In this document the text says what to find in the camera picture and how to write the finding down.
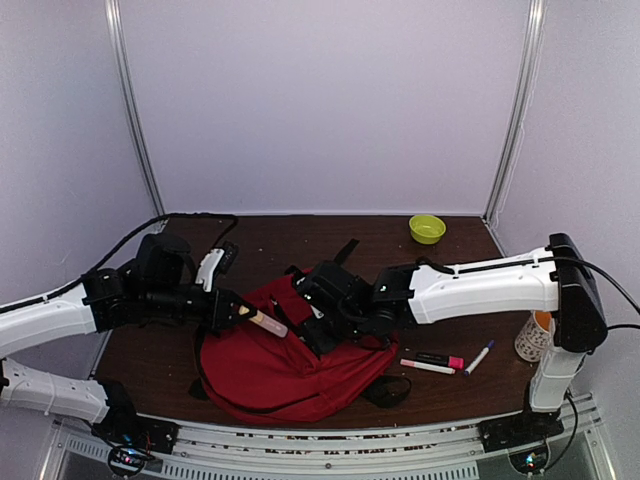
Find patterned mug orange inside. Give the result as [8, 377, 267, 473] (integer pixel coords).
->
[514, 311, 552, 363]

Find purple white marker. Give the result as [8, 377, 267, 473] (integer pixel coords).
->
[463, 340, 495, 377]

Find red backpack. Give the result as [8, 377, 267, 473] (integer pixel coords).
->
[190, 239, 412, 424]

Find aluminium frame post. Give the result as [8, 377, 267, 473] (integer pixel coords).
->
[104, 0, 165, 215]
[483, 0, 547, 228]

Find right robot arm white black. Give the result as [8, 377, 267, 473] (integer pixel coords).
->
[287, 233, 608, 442]

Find right aluminium frame post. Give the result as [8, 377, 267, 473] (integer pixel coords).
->
[483, 0, 547, 228]

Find beige highlighter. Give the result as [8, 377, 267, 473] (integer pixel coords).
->
[238, 306, 288, 338]

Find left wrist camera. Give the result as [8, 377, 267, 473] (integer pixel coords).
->
[195, 241, 239, 293]

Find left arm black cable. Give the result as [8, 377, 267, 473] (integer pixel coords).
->
[0, 212, 239, 314]

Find front aluminium rail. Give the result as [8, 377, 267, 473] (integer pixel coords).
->
[39, 394, 616, 480]

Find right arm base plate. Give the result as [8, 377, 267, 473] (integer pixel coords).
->
[478, 414, 564, 453]

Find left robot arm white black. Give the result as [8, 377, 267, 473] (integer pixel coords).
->
[1, 233, 257, 444]

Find left aluminium frame post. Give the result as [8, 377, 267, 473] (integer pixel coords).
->
[104, 0, 165, 215]

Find pink black highlighter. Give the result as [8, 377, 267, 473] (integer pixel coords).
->
[415, 352, 465, 370]

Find pink white marker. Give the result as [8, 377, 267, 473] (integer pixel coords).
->
[400, 359, 456, 375]

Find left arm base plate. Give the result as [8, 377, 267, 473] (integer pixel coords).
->
[91, 417, 179, 454]

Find lime green bowl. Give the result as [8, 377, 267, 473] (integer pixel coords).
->
[409, 215, 447, 245]

